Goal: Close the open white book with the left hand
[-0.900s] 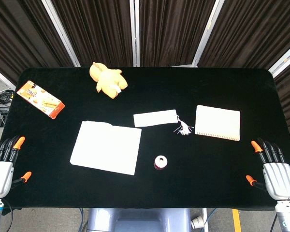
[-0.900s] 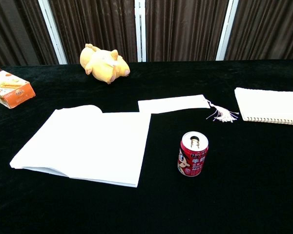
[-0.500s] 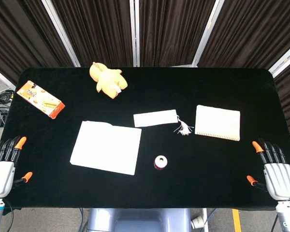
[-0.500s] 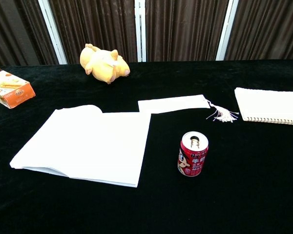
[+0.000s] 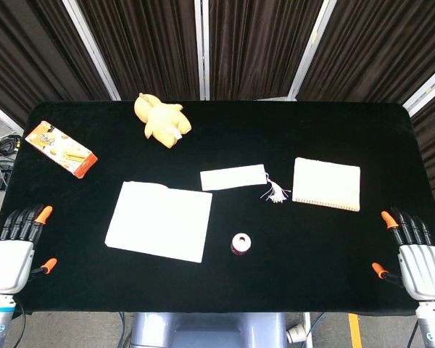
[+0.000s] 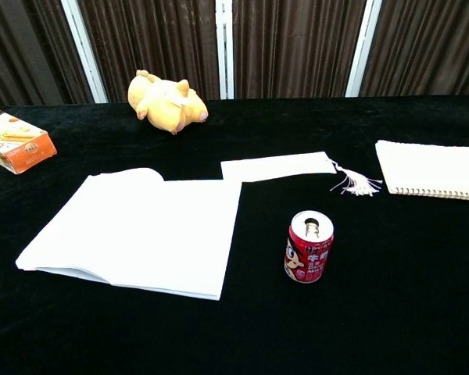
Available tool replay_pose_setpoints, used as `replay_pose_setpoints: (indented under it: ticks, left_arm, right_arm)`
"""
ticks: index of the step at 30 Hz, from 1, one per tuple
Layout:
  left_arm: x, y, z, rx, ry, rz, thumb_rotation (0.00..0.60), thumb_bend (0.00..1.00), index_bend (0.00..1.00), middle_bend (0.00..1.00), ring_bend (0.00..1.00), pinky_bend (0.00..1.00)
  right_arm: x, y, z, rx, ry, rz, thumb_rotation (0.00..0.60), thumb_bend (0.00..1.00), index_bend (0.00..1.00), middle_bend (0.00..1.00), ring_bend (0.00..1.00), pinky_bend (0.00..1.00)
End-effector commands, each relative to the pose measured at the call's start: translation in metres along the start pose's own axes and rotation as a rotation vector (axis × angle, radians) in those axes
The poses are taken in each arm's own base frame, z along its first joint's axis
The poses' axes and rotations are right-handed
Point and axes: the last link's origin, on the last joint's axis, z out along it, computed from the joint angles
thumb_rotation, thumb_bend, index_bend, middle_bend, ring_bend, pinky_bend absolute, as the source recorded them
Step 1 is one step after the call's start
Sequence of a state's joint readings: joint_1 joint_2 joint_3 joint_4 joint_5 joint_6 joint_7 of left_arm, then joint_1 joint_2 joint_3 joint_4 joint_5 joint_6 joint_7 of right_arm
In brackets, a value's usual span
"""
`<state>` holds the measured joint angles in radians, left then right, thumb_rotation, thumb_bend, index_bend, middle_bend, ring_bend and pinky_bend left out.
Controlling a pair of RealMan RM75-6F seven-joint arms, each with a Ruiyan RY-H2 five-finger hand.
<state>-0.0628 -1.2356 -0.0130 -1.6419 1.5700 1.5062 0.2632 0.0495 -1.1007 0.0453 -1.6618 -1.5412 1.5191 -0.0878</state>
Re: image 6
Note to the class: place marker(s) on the white frame post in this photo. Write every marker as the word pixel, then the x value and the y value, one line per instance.
pixel 224 47
pixel 362 47
pixel 85 51

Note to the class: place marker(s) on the red drink can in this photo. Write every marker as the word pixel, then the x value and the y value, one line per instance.
pixel 308 250

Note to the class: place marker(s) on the white bookmark with tassel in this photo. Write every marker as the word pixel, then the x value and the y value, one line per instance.
pixel 277 167

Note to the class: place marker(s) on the black velvet tablecloth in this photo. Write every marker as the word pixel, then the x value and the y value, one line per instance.
pixel 336 332

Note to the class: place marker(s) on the white spiral-bound notebook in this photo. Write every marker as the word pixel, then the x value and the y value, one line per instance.
pixel 430 168

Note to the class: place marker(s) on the brown curtain panel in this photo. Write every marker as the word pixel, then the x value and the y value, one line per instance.
pixel 156 35
pixel 430 47
pixel 23 51
pixel 293 47

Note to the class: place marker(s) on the orange snack box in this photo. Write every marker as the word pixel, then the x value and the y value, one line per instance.
pixel 17 140

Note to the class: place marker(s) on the yellow plush pig toy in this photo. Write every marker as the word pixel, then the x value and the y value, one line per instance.
pixel 164 103

